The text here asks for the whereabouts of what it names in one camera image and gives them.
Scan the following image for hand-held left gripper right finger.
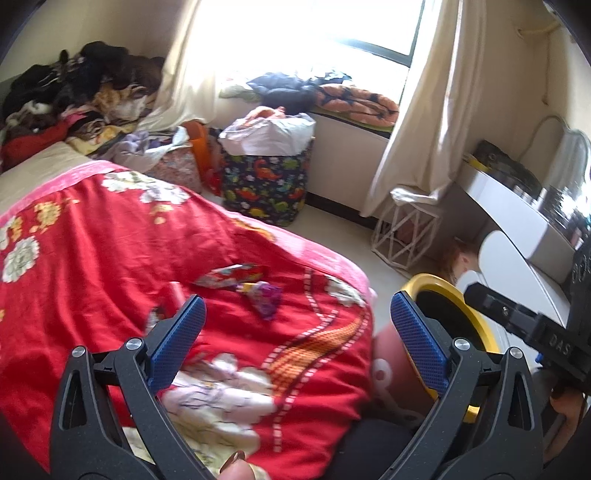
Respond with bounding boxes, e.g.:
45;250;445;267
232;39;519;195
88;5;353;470
376;291;546;480

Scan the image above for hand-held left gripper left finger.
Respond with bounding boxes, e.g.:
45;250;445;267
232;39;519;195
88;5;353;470
50;295;222;480

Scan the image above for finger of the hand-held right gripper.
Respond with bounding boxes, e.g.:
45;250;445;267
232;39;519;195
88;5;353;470
464;282;542;346

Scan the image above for red bin with yellow rim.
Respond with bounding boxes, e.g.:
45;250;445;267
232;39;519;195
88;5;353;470
374;273;498;423

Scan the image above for person's right hand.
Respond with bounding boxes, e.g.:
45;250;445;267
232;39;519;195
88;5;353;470
549;387;591;432

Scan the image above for person's left hand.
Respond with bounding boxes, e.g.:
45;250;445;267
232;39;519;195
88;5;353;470
219;451;269;480

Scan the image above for white chair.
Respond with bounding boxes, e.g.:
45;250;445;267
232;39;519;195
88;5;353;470
455;230;573;324

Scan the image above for brown bag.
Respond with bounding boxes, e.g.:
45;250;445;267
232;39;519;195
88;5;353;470
441;244;479;283

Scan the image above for red patterned snack wrapper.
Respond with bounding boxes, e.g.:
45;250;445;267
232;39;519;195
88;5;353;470
194;263;271;289

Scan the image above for white desk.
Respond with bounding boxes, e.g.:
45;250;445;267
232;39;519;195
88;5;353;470
455;161;583;287

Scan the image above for white framed mirror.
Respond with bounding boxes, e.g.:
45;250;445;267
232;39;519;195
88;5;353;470
517;114;591;250

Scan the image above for red floral blanket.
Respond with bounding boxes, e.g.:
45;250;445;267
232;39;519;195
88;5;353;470
0;159;376;476

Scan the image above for black items on desk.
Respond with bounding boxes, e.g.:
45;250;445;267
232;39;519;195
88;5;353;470
464;141;542;195

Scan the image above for pink floral bag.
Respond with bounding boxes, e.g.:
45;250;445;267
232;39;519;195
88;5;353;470
157;145;204;192

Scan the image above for dinosaur print fabric bag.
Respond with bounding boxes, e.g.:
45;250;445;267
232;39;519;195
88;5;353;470
221;138;315;227

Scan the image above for orange bag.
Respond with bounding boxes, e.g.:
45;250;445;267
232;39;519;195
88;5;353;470
185;121;223;195

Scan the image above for pale purple cloth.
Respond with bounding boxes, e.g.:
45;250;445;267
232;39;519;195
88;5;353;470
111;129;191;172

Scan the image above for cream curtain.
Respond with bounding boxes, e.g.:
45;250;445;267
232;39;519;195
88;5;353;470
139;0;223;132
360;0;490;217

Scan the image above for beige bed sheet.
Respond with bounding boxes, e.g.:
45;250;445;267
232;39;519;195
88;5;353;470
0;141;93;214

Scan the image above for large white plastic bag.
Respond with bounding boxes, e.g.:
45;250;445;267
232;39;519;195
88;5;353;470
218;107;317;157

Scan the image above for dark clothes on windowsill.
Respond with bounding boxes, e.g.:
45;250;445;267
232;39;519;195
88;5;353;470
247;69;356;114

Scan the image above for pile of clothes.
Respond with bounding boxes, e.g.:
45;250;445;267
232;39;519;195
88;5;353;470
0;41;167;162

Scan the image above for window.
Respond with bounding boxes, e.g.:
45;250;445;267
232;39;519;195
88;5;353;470
198;0;426;93

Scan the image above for white wire stool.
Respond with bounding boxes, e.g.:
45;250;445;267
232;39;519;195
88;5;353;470
372;187;441;271

